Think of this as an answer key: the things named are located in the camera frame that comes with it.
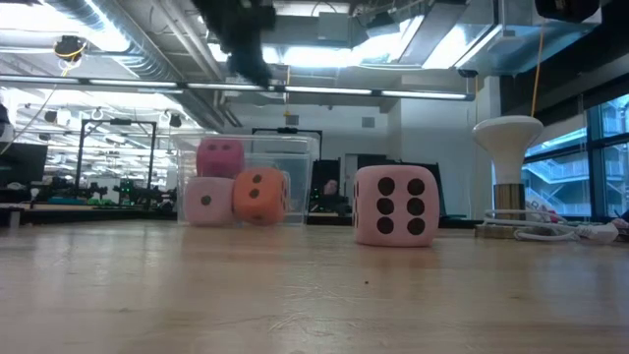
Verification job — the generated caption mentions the yellow hanging cable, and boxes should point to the yellow hanging cable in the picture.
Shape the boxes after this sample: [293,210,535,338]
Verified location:
[529,22,547,119]

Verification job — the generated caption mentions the black monitor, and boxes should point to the black monitor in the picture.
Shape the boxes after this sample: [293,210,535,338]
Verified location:
[0,142,49,186]

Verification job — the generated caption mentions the pink foam die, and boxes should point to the pink foam die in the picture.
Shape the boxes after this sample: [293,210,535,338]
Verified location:
[183,176,236,227]
[352,164,440,248]

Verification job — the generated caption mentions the white lamp cable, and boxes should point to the white lamp cable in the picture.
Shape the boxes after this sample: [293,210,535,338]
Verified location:
[484,208,620,243]

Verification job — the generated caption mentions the white mushroom lamp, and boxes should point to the white mushroom lamp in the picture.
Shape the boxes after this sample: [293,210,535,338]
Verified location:
[471,115,581,241]

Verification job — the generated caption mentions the black round ceiling fixture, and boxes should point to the black round ceiling fixture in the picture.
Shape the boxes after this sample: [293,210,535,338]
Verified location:
[52,34,88,63]

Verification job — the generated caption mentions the clear plastic container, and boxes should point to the clear plastic container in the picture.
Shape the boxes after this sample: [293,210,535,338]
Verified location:
[174,133,320,227]

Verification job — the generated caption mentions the red foam die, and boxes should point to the red foam die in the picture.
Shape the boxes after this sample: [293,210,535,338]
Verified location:
[196,138,246,179]

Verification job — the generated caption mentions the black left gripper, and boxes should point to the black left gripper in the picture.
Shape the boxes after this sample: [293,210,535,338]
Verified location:
[192,0,277,89]

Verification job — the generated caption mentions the orange foam die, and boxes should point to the orange foam die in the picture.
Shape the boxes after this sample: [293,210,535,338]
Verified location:
[232,167,290,226]

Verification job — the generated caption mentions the background workbench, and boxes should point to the background workbench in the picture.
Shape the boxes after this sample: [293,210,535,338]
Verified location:
[0,199,178,228]

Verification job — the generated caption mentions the black overhead light bar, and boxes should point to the black overhead light bar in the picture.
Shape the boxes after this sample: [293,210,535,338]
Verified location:
[0,73,476,102]

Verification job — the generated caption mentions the black stand frame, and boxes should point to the black stand frame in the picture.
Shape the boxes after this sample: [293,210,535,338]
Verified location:
[74,117,158,207]

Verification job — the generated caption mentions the black window frame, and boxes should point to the black window frame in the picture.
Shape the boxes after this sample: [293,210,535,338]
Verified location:
[500,48,629,220]

